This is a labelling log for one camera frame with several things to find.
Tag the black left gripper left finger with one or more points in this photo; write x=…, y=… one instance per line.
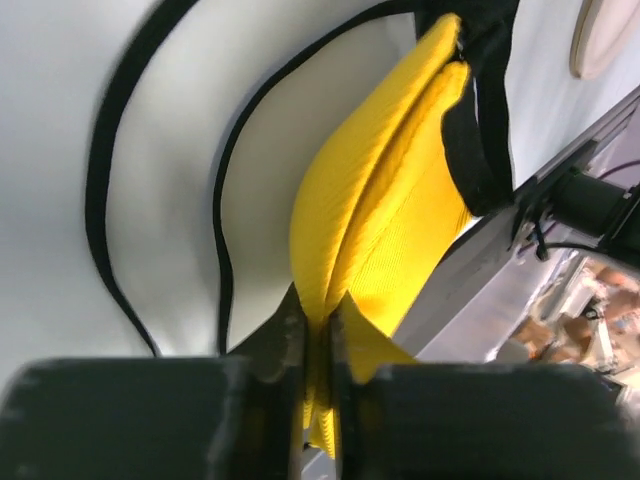
x=237, y=416

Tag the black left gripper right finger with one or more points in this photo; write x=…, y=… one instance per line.
x=398, y=418

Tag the yellow bra with black straps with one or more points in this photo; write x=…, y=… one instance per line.
x=393, y=186

